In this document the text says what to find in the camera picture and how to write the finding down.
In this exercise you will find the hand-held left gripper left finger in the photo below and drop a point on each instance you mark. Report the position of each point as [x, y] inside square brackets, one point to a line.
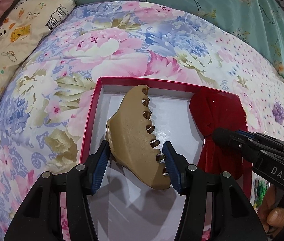
[99, 167]

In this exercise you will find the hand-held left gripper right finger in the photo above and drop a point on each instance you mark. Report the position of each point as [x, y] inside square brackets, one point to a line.
[172, 167]

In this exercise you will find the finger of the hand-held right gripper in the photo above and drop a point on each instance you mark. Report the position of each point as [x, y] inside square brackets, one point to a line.
[257, 136]
[228, 140]

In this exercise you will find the red velvet hair bow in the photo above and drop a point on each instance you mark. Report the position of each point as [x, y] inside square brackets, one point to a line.
[214, 110]

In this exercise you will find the red cardboard box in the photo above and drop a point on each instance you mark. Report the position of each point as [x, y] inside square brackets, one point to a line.
[172, 120]

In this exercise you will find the tan hair claw clip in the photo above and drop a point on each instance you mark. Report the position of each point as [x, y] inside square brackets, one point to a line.
[134, 135]

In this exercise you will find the person's right hand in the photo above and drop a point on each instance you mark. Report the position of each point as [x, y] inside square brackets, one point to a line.
[277, 216]

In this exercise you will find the green scrunchie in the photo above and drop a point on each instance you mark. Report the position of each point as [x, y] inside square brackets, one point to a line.
[261, 193]

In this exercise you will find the pink floral bed sheet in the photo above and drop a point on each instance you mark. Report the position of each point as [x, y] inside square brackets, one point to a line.
[131, 42]

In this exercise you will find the teal floral quilt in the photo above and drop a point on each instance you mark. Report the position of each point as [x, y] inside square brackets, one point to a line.
[207, 5]

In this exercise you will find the cartoon print pillow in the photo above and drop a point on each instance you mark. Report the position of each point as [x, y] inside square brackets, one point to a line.
[19, 35]

